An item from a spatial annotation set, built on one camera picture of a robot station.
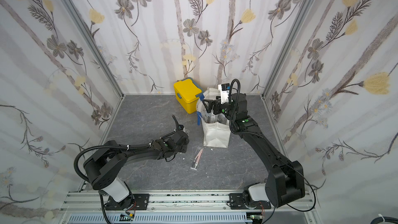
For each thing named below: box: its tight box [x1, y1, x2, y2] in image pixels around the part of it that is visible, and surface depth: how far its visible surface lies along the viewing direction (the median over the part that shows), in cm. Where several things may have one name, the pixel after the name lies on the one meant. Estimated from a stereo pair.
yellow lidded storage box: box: [173, 77, 205, 115], surface depth 106 cm
